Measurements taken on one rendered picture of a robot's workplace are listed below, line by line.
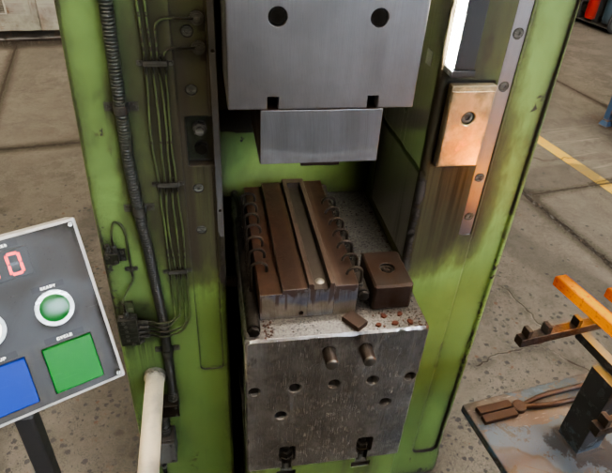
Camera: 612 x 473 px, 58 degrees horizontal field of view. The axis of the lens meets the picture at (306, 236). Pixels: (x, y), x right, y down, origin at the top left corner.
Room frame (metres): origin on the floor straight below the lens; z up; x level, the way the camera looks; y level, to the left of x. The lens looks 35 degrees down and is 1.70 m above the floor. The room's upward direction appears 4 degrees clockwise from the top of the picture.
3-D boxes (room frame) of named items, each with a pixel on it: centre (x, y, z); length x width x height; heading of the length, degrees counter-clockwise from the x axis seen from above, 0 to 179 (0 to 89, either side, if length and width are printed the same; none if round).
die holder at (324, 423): (1.05, -0.02, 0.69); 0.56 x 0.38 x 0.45; 12
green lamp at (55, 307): (0.62, 0.39, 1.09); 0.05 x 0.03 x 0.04; 102
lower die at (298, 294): (1.03, 0.03, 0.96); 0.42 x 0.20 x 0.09; 12
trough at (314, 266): (1.03, 0.00, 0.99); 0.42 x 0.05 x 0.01; 12
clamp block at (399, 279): (0.92, -0.18, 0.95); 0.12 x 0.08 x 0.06; 12
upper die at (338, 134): (1.03, 0.03, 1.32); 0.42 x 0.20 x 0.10; 12
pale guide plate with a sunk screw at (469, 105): (1.02, -0.30, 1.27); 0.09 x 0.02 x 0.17; 102
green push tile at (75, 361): (0.59, 0.36, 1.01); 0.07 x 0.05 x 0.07; 127
